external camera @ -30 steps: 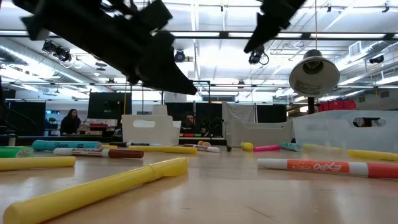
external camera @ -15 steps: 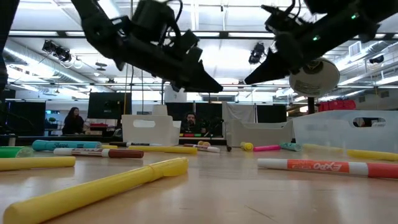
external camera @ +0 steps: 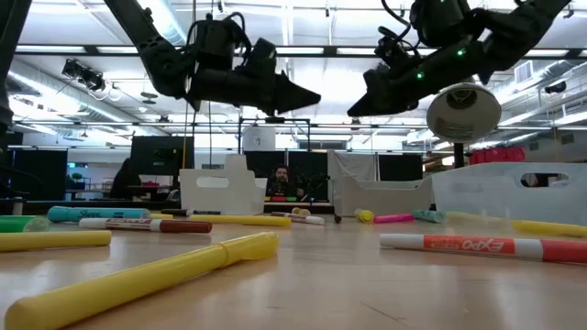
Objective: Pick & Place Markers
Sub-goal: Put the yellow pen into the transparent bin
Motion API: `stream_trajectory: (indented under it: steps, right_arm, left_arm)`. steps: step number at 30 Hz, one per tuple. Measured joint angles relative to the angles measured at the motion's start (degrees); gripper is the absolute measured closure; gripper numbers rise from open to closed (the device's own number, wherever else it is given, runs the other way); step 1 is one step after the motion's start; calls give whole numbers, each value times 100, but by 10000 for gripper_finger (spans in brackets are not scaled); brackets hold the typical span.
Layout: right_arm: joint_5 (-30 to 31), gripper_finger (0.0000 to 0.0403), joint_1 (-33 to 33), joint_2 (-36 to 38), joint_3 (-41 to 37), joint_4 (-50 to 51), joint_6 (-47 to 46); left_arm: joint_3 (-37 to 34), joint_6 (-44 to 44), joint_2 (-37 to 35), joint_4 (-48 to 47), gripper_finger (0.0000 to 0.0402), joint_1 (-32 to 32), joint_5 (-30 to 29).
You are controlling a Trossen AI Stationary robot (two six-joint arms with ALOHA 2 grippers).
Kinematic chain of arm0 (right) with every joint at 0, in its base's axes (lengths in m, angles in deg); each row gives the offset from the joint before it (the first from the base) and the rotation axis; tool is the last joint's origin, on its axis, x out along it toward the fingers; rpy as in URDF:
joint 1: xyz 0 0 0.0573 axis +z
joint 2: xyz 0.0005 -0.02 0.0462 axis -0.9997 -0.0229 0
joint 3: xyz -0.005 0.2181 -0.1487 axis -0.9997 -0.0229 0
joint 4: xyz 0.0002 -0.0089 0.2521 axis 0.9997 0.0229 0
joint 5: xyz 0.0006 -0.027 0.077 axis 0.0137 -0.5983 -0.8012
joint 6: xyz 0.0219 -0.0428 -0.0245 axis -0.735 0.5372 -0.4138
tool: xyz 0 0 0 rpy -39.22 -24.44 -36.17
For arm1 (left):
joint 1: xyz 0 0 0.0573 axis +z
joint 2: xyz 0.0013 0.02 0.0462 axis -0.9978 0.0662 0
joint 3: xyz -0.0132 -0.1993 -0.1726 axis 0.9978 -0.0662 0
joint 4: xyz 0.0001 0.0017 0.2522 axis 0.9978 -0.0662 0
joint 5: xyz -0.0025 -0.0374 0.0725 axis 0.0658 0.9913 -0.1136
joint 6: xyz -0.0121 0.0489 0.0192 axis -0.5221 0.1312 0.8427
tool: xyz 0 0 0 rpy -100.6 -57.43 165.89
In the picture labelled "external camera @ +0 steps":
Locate green highlighter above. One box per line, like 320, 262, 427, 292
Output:
0, 214, 50, 234

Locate thin pink marker pen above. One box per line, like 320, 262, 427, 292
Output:
372, 213, 416, 225

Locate orange-red Expo marker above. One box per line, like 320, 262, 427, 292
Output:
379, 232, 587, 266

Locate black monitor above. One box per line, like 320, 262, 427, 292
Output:
129, 136, 195, 177

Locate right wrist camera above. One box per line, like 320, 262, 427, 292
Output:
374, 34, 416, 70

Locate brown Expo marker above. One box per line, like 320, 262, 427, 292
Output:
78, 217, 214, 235

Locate white plastic bin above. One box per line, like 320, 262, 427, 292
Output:
178, 154, 269, 216

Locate white sheet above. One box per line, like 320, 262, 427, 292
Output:
327, 149, 378, 182

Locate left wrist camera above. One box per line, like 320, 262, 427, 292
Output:
249, 38, 279, 77

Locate clear plastic bin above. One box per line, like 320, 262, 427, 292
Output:
430, 161, 587, 226

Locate black Expo marker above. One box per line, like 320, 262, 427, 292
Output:
160, 208, 222, 217

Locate person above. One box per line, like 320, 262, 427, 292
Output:
266, 163, 306, 199
108, 158, 143, 201

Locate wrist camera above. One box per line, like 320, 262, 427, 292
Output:
374, 34, 416, 70
249, 38, 279, 77

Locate grey translucent plastic bin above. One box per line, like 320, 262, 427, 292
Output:
333, 175, 433, 217

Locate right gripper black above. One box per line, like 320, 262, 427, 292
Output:
347, 43, 483, 117

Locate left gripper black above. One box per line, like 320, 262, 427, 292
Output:
185, 68, 322, 116

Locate black stand frame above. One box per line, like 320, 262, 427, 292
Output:
237, 116, 312, 155

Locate teal highlighter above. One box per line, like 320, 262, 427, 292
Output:
411, 209, 449, 225

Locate black hanging camera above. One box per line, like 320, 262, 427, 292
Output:
61, 58, 107, 93

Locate white box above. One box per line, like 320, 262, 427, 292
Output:
241, 126, 277, 152

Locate blue Sharpie highlighter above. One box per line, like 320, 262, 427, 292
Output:
47, 205, 151, 224

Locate red storage bins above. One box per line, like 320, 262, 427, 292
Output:
470, 146, 526, 165

